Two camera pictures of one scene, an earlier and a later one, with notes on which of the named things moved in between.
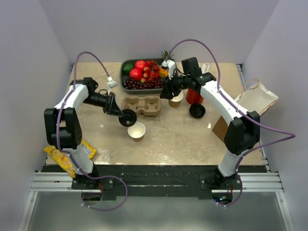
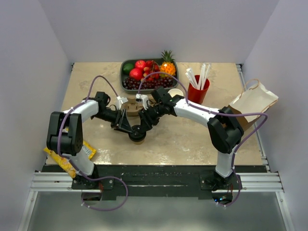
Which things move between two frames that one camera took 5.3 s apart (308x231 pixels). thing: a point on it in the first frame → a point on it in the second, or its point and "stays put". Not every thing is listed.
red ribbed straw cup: (194, 97) stays put
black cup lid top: (129, 118) → (137, 134)
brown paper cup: (137, 130) → (138, 143)
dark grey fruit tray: (122, 75) stays put
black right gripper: (169, 88) → (147, 121)
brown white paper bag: (258, 99) stays put
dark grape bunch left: (130, 83) stays put
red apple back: (140, 64) stays put
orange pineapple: (165, 57) stays put
